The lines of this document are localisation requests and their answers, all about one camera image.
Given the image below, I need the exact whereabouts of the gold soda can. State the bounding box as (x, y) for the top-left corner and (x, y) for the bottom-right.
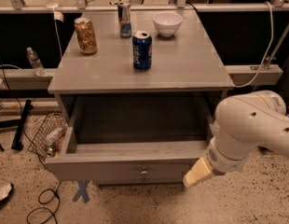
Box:
(74, 17), (98, 55)

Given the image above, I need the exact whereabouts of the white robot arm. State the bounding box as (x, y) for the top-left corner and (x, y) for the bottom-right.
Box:
(183, 91), (289, 188)

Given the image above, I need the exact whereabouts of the wire basket with cans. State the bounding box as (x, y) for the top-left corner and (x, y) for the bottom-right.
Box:
(29, 112), (67, 160)

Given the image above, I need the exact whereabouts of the clear plastic water bottle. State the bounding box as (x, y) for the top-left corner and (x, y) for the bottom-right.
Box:
(26, 47), (46, 77)

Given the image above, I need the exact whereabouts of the grey middle drawer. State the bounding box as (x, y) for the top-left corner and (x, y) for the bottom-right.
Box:
(94, 178), (197, 187)

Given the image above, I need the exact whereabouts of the grey drawer cabinet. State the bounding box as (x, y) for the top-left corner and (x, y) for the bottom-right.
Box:
(47, 8), (236, 189)

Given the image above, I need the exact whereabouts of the grey drawer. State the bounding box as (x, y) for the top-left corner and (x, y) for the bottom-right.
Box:
(94, 178), (197, 187)
(46, 95), (212, 181)

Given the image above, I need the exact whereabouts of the silver blue Red Bull can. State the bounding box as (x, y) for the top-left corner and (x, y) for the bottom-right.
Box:
(117, 2), (131, 38)

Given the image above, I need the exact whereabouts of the white hanging cable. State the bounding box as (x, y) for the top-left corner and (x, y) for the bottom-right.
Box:
(233, 1), (275, 89)

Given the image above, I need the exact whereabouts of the white bowl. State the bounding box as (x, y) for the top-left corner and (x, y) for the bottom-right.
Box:
(153, 12), (184, 37)

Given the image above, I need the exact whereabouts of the white object floor corner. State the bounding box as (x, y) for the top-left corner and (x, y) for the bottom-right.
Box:
(0, 183), (14, 202)

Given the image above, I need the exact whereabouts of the grey top drawer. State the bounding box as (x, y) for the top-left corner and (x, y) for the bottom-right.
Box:
(46, 95), (212, 181)

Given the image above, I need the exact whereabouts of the black stand leg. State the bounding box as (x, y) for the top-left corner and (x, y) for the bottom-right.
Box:
(11, 100), (33, 151)

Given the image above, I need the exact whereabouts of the blue Pepsi can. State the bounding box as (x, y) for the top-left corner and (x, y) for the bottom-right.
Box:
(132, 31), (152, 71)

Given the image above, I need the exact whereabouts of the blue tape cross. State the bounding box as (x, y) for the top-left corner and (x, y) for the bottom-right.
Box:
(72, 180), (89, 203)

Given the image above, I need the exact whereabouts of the black floor cable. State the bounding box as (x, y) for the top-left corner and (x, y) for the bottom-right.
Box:
(0, 63), (62, 224)

